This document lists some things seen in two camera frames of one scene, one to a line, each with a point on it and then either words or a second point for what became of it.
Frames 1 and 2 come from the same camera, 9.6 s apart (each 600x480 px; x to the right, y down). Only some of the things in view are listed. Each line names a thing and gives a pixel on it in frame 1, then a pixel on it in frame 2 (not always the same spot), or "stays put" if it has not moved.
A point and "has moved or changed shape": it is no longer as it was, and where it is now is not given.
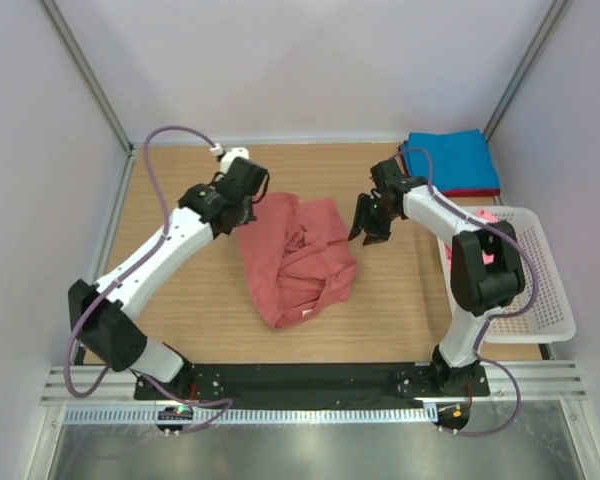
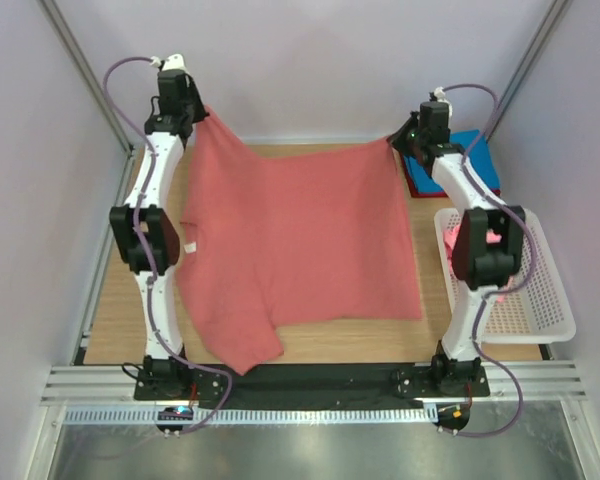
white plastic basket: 548,316 stays put
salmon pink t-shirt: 296,258 has moved or changed shape
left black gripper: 252,212 to 192,91
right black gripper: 363,219 to 397,138
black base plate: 315,382 stays put
